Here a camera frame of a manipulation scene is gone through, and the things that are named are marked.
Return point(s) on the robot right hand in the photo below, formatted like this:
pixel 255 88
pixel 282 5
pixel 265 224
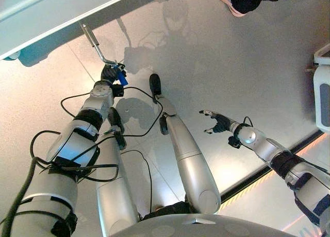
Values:
pixel 220 122

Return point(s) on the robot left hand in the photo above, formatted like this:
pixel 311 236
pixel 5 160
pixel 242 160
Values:
pixel 108 73

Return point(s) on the metal bed crank rod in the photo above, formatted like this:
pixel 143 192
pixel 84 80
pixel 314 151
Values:
pixel 94 41

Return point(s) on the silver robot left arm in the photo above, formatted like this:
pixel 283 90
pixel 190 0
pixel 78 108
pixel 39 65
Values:
pixel 64 149

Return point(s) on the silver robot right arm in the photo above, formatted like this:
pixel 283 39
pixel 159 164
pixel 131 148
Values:
pixel 283 159

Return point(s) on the silver robot right leg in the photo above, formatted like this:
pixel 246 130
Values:
pixel 190 167

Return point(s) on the silver robot leg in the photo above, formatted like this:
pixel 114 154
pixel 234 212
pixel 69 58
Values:
pixel 190 167
pixel 116 185

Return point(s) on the black floor threshold strip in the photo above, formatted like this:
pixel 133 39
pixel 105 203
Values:
pixel 270 170

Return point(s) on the silver robot torso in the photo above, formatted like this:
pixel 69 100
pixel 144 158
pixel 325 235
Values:
pixel 196 225

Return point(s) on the white medical cart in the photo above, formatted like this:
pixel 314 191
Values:
pixel 322 92

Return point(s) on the silver robot left leg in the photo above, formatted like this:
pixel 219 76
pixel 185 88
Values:
pixel 116 185

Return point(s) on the person's pink shoe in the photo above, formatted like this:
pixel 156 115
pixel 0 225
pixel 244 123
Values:
pixel 233 9

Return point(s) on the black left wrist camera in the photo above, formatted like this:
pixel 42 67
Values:
pixel 118 90

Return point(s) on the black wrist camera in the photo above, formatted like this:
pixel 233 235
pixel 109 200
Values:
pixel 234 141
pixel 118 90

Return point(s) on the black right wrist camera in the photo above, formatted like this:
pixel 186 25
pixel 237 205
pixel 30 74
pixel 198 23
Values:
pixel 234 141

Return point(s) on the white hospital bed frame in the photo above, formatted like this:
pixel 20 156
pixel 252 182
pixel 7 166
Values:
pixel 38 13

